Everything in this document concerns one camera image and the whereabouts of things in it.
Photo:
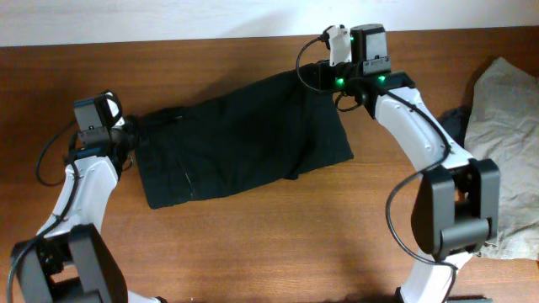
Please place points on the dark blue cloth piece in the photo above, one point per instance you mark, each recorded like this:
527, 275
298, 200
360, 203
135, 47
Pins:
455, 122

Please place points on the grey crumpled garment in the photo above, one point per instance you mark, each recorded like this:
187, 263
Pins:
503, 126

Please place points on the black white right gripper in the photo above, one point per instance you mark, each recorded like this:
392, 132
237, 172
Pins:
322, 74

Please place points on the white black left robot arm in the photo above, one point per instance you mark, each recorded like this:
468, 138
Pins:
67, 260

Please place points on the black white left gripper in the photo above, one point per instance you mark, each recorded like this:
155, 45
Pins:
130, 137

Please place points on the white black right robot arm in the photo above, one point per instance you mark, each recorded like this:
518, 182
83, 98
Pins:
457, 207

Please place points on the black shorts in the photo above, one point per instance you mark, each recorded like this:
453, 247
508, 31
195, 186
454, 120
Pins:
272, 129

